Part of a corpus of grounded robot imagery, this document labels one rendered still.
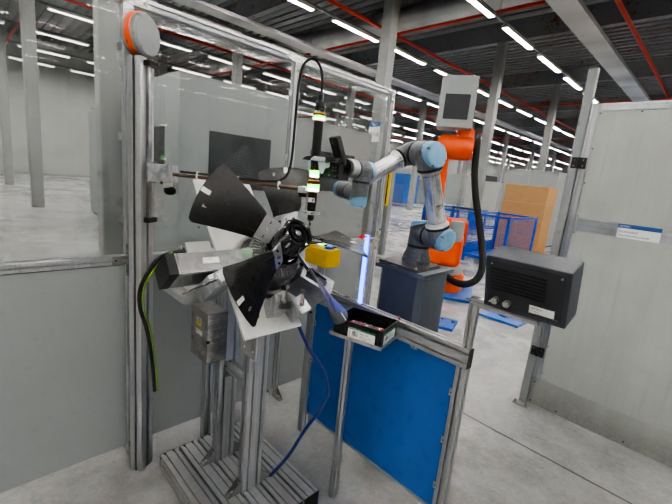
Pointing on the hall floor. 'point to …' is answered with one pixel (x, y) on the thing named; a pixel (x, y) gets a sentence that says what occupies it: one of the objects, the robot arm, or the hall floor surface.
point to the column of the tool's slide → (140, 446)
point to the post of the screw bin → (340, 417)
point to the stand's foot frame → (286, 488)
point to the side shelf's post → (206, 399)
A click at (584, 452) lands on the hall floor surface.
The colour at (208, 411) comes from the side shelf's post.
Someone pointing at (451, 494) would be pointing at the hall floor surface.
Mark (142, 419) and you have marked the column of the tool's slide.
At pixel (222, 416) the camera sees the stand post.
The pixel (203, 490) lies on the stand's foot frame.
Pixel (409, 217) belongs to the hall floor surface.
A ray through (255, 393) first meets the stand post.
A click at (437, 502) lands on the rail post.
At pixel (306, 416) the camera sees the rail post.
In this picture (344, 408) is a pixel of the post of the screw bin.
